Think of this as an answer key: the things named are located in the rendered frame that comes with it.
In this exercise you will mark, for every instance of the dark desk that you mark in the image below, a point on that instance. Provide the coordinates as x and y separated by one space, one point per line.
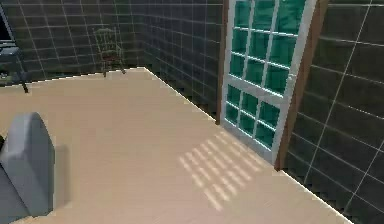
10 63

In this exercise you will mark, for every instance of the dark wooden chair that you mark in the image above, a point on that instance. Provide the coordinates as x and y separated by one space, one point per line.
109 53

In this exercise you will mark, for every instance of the white glass-paned door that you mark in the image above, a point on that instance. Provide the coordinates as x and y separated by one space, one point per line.
263 76

